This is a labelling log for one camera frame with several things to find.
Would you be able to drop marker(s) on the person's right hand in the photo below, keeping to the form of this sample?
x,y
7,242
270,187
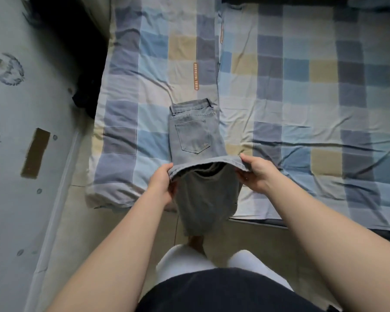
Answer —
x,y
260,175

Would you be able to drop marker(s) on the person's left hand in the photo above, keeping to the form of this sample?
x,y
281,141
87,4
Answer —
x,y
162,185

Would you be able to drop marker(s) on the grey denim jeans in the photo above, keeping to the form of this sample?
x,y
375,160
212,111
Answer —
x,y
205,198

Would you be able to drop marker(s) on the person's right forearm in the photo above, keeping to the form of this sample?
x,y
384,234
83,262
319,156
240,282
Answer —
x,y
338,243

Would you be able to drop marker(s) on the person's left forearm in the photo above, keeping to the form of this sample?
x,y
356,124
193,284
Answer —
x,y
110,256

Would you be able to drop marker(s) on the person's left leg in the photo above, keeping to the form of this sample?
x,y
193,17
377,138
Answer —
x,y
195,243

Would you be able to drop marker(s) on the person's white shorts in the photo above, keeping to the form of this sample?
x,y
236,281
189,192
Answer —
x,y
179,260

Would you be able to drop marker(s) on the bed with plaid sheet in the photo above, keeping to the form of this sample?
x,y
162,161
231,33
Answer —
x,y
312,81

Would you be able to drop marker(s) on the person's dark shirt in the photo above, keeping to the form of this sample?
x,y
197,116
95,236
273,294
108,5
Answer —
x,y
227,292

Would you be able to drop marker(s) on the plaid quilt with orange tags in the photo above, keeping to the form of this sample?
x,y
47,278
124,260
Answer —
x,y
136,81

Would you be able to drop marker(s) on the brown cardboard piece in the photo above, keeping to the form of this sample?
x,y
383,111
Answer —
x,y
36,152

